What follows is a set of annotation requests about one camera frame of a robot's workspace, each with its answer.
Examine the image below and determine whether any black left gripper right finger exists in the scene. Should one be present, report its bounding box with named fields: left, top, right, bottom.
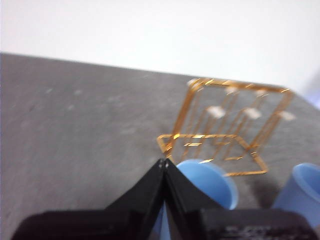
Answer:
left=163, top=159, right=319, bottom=240

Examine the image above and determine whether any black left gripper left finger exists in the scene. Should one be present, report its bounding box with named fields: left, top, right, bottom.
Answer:
left=11, top=159, right=165, bottom=240

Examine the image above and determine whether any blue ribbed cup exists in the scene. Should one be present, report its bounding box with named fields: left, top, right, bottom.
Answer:
left=271, top=162, right=320, bottom=233
left=151, top=159, right=239, bottom=240

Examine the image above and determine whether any gold wire cup rack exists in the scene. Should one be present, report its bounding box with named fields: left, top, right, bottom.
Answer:
left=156, top=77, right=297, bottom=177

